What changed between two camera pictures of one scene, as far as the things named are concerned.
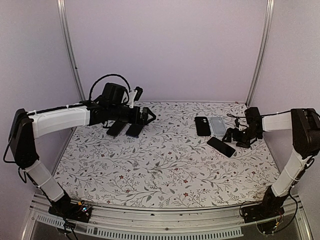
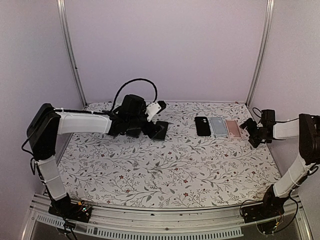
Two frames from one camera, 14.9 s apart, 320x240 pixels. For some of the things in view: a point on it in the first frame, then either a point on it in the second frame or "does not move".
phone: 218,126 does not move
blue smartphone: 134,130 does not move
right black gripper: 235,130 → 255,142
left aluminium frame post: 61,6 does not move
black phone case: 202,125 does not move
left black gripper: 144,121 → 147,130
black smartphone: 221,147 → 161,128
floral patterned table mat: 180,160 does not move
